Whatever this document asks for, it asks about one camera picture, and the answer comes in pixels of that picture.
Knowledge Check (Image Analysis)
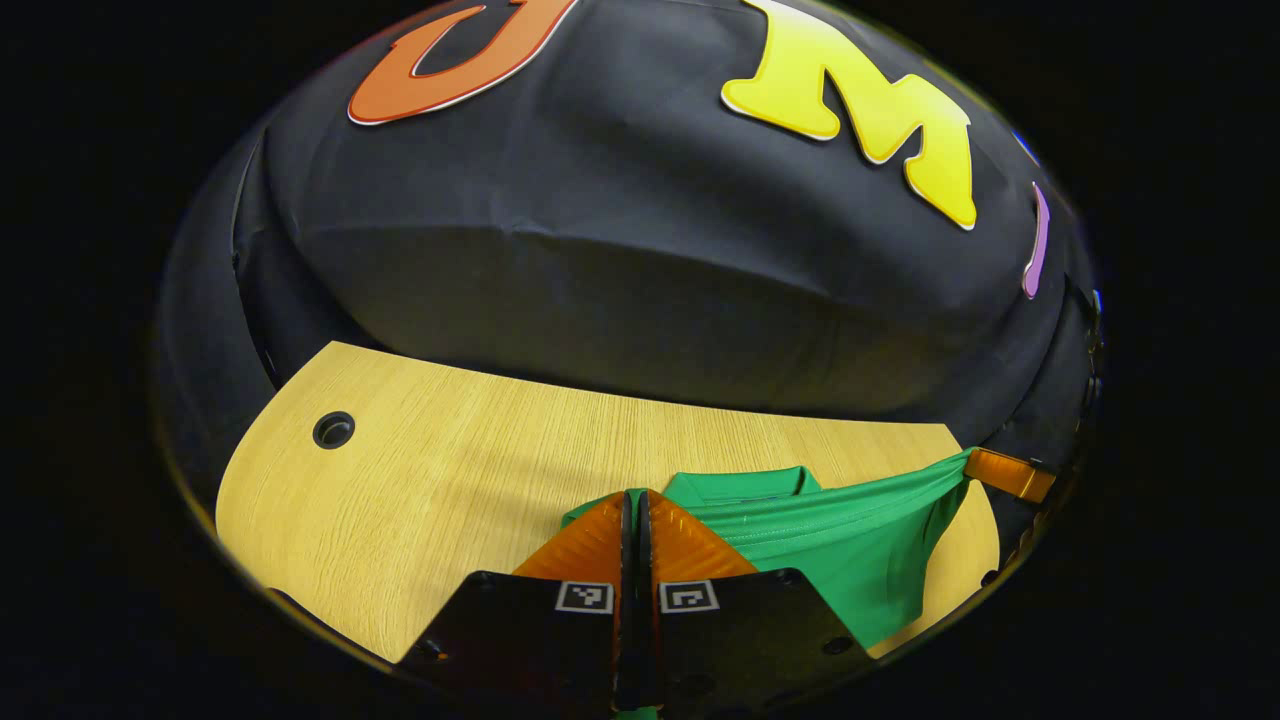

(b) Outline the green T-shirt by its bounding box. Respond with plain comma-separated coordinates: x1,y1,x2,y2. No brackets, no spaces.
560,450,976,651

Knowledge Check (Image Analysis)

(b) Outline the black backdrop cloth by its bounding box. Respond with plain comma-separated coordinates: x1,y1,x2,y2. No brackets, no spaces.
155,0,1101,521

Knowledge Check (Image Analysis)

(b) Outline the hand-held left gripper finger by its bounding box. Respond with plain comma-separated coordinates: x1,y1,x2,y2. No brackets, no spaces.
640,489,876,716
398,489,633,716

